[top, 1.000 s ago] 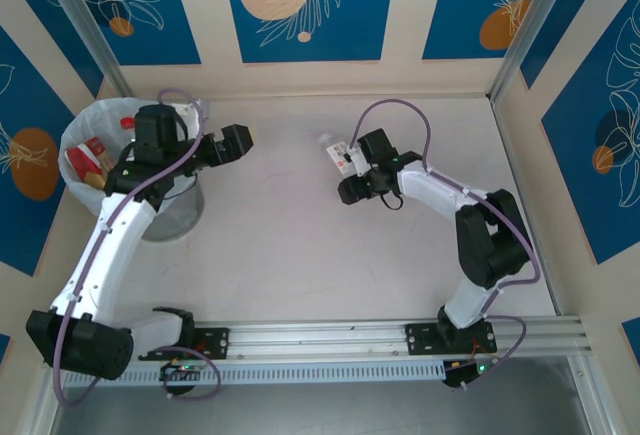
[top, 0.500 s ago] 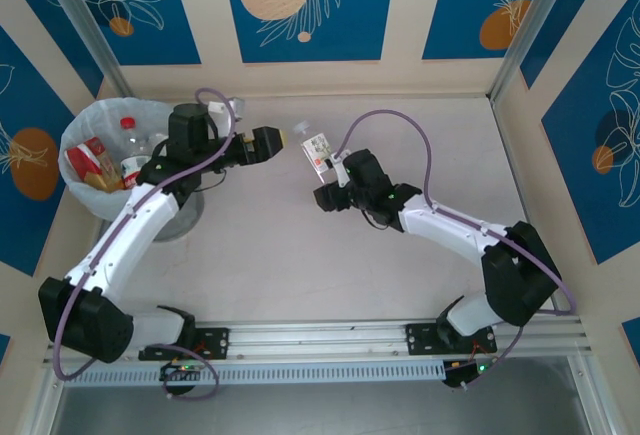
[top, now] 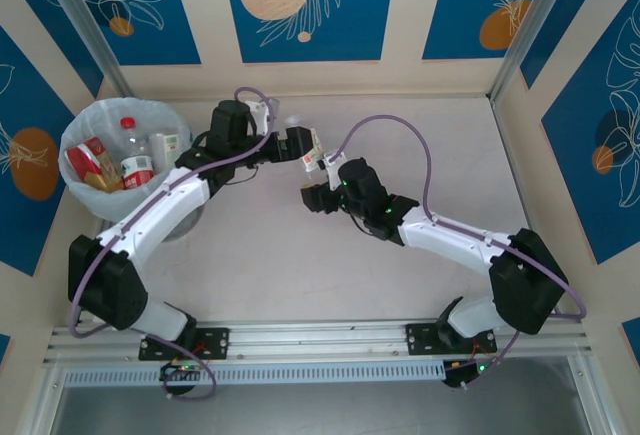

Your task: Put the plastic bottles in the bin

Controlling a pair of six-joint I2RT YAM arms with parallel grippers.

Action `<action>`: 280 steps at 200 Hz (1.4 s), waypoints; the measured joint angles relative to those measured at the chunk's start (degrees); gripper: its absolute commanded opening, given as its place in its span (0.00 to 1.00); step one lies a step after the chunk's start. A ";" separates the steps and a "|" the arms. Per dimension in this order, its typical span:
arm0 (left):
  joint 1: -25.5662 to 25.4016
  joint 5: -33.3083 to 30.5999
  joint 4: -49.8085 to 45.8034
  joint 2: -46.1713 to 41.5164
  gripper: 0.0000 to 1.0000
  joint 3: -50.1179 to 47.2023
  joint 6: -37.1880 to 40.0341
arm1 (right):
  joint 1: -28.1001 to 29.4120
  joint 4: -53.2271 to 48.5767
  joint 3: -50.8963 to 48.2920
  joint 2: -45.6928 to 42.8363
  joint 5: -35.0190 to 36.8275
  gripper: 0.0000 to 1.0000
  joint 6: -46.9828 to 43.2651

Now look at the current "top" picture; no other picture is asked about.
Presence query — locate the clear bottle white printed label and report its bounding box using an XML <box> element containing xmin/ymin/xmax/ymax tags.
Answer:
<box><xmin>284</xmin><ymin>113</ymin><xmax>329</xmax><ymax>174</ymax></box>

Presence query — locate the square clear bottle green-white label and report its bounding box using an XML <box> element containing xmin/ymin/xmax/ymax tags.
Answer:
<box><xmin>148</xmin><ymin>130</ymin><xmax>182</xmax><ymax>174</ymax></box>

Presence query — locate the clear bottle red cap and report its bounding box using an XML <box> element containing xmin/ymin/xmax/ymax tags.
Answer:
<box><xmin>118</xmin><ymin>115</ymin><xmax>156</xmax><ymax>191</ymax></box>

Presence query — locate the amber tea bottle red label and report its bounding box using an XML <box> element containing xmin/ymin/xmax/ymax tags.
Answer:
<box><xmin>64</xmin><ymin>137</ymin><xmax>126</xmax><ymax>192</ymax></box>

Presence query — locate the grey mesh waste bin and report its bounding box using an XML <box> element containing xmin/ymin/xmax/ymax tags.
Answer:
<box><xmin>58</xmin><ymin>97</ymin><xmax>206</xmax><ymax>245</ymax></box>

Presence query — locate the black controller board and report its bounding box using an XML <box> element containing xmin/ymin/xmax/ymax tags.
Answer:
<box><xmin>443</xmin><ymin>360</ymin><xmax>496</xmax><ymax>390</ymax></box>
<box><xmin>159</xmin><ymin>362</ymin><xmax>202</xmax><ymax>382</ymax></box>

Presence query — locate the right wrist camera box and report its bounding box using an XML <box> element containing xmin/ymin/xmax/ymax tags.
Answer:
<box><xmin>318</xmin><ymin>151</ymin><xmax>347</xmax><ymax>184</ymax></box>

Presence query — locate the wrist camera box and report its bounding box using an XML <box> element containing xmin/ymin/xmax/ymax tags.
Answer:
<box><xmin>318</xmin><ymin>151</ymin><xmax>347</xmax><ymax>184</ymax></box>
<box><xmin>248</xmin><ymin>98</ymin><xmax>280</xmax><ymax>129</ymax></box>

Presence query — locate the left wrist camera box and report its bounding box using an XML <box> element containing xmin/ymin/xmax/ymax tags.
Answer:
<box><xmin>248</xmin><ymin>98</ymin><xmax>280</xmax><ymax>129</ymax></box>

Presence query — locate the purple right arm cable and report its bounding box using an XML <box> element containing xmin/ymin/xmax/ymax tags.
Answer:
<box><xmin>329</xmin><ymin>114</ymin><xmax>587</xmax><ymax>391</ymax></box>

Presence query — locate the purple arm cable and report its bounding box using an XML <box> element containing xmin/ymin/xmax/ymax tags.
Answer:
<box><xmin>329</xmin><ymin>114</ymin><xmax>587</xmax><ymax>391</ymax></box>
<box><xmin>68</xmin><ymin>86</ymin><xmax>276</xmax><ymax>400</ymax></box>

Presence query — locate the blue floral wall panel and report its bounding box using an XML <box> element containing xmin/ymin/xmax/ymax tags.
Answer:
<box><xmin>422</xmin><ymin>0</ymin><xmax>556</xmax><ymax>61</ymax></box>
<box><xmin>541</xmin><ymin>2</ymin><xmax>640</xmax><ymax>266</ymax></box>
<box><xmin>519</xmin><ymin>0</ymin><xmax>640</xmax><ymax>89</ymax></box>
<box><xmin>221</xmin><ymin>0</ymin><xmax>399</xmax><ymax>64</ymax></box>
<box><xmin>64</xmin><ymin>0</ymin><xmax>202</xmax><ymax>66</ymax></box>
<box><xmin>0</xmin><ymin>24</ymin><xmax>69</xmax><ymax>276</ymax></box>
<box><xmin>0</xmin><ymin>0</ymin><xmax>105</xmax><ymax>100</ymax></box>

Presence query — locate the aluminium frame rail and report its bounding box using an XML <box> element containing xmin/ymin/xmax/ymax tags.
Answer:
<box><xmin>42</xmin><ymin>314</ymin><xmax>596</xmax><ymax>367</ymax></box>

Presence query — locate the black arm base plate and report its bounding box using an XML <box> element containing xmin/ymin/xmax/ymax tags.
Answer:
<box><xmin>138</xmin><ymin>327</ymin><xmax>230</xmax><ymax>361</ymax></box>
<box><xmin>404</xmin><ymin>323</ymin><xmax>499</xmax><ymax>356</ymax></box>

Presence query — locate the aluminium corner post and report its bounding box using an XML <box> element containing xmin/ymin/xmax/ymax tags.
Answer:
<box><xmin>37</xmin><ymin>0</ymin><xmax>140</xmax><ymax>109</ymax></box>
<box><xmin>489</xmin><ymin>0</ymin><xmax>569</xmax><ymax>104</ymax></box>

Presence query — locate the grey slotted cable duct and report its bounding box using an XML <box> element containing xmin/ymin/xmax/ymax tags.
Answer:
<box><xmin>63</xmin><ymin>360</ymin><xmax>447</xmax><ymax>387</ymax></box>

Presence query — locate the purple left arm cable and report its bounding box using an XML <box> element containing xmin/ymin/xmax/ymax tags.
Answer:
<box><xmin>68</xmin><ymin>86</ymin><xmax>276</xmax><ymax>400</ymax></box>

